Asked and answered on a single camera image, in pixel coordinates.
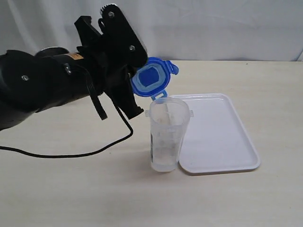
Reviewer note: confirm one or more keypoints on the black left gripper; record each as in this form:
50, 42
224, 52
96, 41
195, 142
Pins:
112, 56

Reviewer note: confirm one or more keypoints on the blue container lid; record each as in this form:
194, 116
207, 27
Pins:
152, 79

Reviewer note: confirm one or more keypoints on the stainless steel cup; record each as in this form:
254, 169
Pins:
51, 51

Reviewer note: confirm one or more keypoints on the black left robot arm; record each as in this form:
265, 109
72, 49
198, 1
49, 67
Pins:
30, 84

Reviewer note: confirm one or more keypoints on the clear plastic container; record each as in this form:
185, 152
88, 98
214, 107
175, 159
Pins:
169, 119

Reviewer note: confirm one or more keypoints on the white plastic tray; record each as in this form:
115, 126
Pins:
216, 140

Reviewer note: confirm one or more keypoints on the white backdrop curtain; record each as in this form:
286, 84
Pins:
254, 30

